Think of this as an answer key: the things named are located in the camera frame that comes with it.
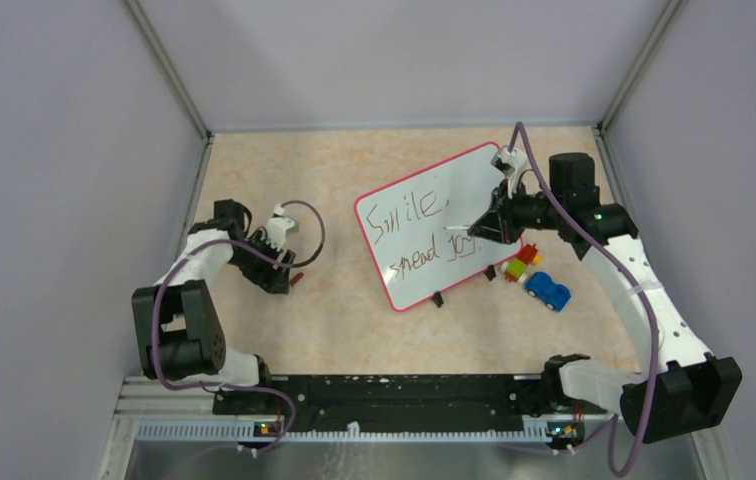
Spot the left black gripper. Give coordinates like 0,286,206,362
228,230,295,294

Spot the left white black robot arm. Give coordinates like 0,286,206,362
131,199,298,414

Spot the pink-framed whiteboard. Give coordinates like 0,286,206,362
353,142,520,312

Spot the aluminium frame rail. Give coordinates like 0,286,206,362
96,374,744,480

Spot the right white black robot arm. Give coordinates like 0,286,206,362
468,147,743,444

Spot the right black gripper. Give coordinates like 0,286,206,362
469,177,566,245

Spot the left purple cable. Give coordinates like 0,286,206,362
151,199,327,458

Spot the blue toy car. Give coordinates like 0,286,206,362
524,272,572,312

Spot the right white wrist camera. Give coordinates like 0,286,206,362
491,145,529,199

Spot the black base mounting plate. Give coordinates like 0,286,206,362
212,374,608,435

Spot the colourful toy brick figure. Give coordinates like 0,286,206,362
501,243,542,283

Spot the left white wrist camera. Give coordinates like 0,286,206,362
263,204,299,251

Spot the brown marker cap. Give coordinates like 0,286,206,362
289,272,304,287

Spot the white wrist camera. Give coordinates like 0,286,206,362
263,204,299,251
491,145,529,199

